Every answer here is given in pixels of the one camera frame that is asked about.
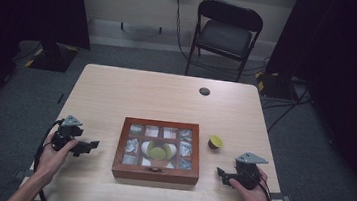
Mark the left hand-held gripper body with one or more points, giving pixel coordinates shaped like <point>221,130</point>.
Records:
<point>65,135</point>

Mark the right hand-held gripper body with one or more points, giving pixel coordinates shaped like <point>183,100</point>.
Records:
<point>247,174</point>

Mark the yellow-green lidded coffee capsule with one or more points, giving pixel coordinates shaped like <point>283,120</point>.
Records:
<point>158,153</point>
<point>215,142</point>

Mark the wooden box with glass lid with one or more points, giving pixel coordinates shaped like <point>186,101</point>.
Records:
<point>118,171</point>

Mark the person's right hand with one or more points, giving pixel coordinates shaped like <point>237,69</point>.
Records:
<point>253,199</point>

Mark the person's left hand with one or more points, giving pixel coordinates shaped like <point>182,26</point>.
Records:
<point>51,162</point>

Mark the group of white packets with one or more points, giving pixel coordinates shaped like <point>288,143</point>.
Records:
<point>132,145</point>

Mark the grey tape strip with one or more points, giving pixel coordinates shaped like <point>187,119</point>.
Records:
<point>282,197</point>
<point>21,174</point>

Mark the black stand base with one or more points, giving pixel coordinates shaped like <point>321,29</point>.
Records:
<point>275,85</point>
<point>51,58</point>

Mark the dark curtain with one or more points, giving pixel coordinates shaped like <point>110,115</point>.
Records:
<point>24,14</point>
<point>347,64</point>

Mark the black folding chair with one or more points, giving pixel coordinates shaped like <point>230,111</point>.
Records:
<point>225,38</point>

